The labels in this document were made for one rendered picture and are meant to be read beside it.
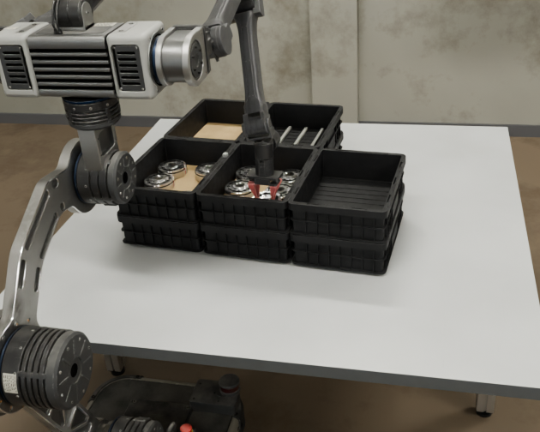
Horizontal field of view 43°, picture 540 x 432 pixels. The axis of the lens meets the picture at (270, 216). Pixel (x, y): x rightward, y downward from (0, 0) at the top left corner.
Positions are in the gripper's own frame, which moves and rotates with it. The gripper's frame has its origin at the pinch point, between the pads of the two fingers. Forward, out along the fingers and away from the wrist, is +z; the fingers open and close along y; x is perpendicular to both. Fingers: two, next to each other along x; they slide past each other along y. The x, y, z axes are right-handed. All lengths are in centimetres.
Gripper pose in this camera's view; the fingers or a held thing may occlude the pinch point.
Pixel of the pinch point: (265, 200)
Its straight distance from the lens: 218.1
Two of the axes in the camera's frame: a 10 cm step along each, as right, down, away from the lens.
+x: -3.0, 4.3, -8.5
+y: -9.5, -1.2, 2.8
